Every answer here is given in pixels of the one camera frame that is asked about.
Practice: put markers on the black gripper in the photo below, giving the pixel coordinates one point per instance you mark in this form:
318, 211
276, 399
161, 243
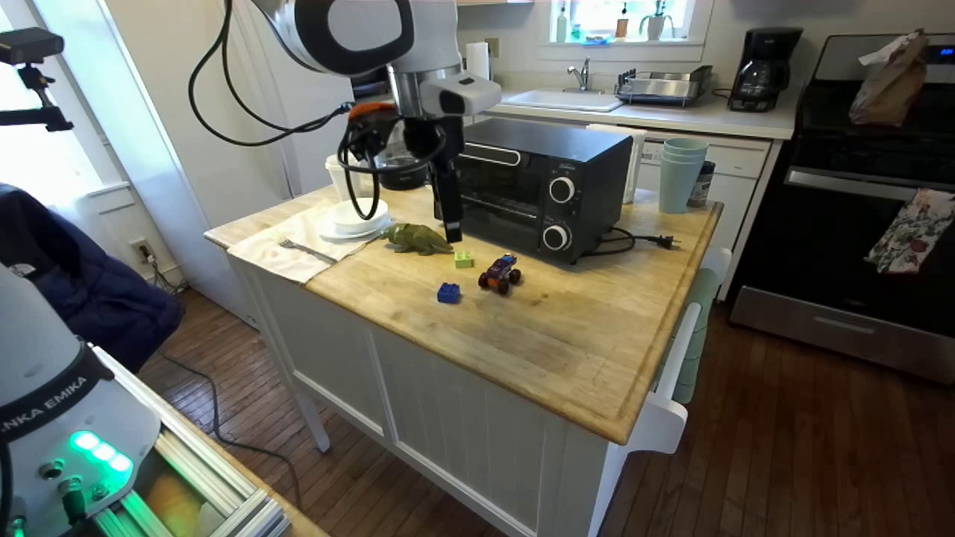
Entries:
448, 152

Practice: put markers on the blue toy building block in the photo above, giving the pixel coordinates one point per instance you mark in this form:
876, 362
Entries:
448, 292

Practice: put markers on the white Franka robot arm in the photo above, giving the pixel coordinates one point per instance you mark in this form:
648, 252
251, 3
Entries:
436, 31

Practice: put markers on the green toy dinosaur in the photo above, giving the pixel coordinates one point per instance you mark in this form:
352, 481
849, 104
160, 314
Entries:
418, 238

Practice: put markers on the light green toy building block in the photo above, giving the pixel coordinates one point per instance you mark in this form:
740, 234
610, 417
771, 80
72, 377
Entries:
464, 261

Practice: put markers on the glass electric kettle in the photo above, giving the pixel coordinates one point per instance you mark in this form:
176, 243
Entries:
407, 174

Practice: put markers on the black toaster oven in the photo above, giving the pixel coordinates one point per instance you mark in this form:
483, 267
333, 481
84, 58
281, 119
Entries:
525, 189

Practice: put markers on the orange and blue toy truck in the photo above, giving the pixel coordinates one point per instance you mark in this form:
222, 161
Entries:
500, 274

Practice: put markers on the white bowl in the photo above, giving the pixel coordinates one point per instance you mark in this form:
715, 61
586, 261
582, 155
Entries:
360, 222

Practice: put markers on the white plate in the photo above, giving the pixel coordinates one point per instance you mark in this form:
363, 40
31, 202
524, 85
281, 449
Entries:
343, 237

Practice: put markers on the white paper cup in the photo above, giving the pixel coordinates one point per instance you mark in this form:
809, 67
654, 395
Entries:
337, 180

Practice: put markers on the metal fork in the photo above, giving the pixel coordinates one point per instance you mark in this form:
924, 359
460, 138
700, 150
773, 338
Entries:
307, 249

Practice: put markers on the white kitchen sink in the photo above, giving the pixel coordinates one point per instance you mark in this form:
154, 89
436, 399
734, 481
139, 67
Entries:
557, 99

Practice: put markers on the white paper towel roll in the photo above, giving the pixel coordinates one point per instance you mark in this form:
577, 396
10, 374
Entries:
478, 61

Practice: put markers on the white stained cloth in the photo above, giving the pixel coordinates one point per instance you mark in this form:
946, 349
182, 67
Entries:
288, 261

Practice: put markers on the white wooden-top kitchen island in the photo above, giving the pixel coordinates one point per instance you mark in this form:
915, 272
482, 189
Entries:
330, 346

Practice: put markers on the metal sink faucet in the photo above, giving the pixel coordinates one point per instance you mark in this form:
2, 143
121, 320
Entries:
579, 76

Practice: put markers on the green soap bottle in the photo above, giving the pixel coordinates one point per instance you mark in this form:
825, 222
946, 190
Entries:
563, 25

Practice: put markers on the blue sponge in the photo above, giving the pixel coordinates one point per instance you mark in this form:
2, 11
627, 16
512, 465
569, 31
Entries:
595, 40

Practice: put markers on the stack of pale teal cups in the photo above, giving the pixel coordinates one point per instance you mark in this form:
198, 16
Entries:
680, 174

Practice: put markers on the grey dish rack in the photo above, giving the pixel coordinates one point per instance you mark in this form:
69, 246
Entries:
660, 86

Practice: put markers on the brown bottle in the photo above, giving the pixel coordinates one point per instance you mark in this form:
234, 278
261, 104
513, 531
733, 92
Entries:
622, 20

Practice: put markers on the pale green hanging towel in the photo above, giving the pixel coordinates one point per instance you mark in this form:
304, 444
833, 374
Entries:
697, 338

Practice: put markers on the small potted plant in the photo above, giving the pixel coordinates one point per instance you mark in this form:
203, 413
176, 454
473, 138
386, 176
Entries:
654, 25

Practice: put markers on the black coffee maker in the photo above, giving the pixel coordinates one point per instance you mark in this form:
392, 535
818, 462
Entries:
764, 68

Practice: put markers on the white glass door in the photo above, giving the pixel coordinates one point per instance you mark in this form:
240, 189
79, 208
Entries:
121, 129

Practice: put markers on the dark blue jacket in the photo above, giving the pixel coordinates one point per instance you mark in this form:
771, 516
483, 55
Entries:
79, 287

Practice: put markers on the black and steel stove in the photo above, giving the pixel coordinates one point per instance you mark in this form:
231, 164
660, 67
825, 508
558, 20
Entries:
845, 258

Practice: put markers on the brown paper bag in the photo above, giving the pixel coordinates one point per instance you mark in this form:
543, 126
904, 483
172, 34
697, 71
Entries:
886, 89

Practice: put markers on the floral dish towel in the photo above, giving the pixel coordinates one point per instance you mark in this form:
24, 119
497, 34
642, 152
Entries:
910, 234

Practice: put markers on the aluminium frame robot cart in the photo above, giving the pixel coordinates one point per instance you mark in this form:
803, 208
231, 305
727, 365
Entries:
219, 487

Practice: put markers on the black camera on mount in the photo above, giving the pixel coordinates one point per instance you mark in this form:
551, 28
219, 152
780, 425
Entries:
31, 46

